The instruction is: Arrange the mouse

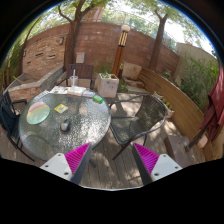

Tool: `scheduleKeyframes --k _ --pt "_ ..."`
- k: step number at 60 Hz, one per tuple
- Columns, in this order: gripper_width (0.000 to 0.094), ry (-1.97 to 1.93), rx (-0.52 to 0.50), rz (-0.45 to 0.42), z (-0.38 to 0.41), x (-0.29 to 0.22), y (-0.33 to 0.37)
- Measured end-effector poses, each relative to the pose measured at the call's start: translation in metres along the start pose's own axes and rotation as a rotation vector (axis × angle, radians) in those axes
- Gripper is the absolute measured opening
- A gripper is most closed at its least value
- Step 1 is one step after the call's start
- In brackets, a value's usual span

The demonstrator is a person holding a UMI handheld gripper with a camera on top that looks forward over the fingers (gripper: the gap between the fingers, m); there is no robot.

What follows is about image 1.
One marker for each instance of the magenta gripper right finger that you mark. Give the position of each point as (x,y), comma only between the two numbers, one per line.
(152,166)

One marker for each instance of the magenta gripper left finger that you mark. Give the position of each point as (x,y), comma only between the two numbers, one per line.
(70,166)

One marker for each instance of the grey computer mouse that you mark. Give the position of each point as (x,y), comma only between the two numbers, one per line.
(65,125)

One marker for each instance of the stone umbrella base block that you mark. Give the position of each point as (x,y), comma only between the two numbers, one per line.
(175,146)

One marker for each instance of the round glass patio table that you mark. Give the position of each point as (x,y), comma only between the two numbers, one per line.
(72,121)

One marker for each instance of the grey mesh patio chair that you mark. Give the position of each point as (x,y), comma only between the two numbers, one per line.
(150,117)

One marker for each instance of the yellow sticky note pad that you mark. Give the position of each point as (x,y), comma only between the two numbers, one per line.
(60,108)

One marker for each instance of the green small box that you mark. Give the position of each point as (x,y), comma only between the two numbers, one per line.
(97,99)

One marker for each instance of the white book on table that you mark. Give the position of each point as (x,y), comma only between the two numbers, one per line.
(76,90)

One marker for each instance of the open magazine on table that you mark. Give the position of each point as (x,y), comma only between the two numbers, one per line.
(60,90)

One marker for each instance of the black chair at left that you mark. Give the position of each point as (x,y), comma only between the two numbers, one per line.
(9,119)

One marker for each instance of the folded red patio umbrella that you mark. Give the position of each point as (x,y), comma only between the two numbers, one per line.
(213,118)

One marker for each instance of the clear plastic cup with straw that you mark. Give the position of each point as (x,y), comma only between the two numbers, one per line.
(73,78)

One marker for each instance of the white square planter box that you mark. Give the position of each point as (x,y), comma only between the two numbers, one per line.
(107,85)

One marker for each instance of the dark wicker chair behind table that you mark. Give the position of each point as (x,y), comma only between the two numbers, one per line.
(82,71)

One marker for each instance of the right tree trunk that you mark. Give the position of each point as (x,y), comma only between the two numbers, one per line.
(158,41)

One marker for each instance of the tree trunk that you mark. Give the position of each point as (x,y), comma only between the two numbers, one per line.
(158,41)
(73,29)

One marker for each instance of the left tree trunk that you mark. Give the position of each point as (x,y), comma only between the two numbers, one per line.
(73,29)

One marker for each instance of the wooden garden lamp post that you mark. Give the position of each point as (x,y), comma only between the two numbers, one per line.
(120,49)

